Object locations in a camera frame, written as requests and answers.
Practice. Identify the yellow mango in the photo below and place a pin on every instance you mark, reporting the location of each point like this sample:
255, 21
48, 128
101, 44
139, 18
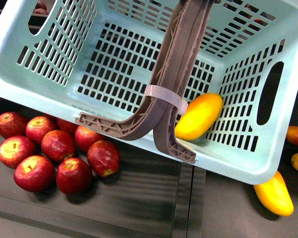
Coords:
201, 113
274, 195

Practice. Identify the red apple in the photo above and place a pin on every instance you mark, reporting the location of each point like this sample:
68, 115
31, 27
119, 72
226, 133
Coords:
12, 124
74, 176
15, 149
34, 174
58, 145
38, 127
104, 158

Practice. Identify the light blue plastic basket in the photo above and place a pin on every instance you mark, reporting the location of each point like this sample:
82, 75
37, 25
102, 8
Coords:
95, 58

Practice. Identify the black display tray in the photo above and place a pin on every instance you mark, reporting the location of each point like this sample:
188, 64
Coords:
151, 197

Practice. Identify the white zip tie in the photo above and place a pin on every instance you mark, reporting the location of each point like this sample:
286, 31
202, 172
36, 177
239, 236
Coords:
168, 96

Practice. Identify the brown basket handle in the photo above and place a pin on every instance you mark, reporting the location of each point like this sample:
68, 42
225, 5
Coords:
172, 70

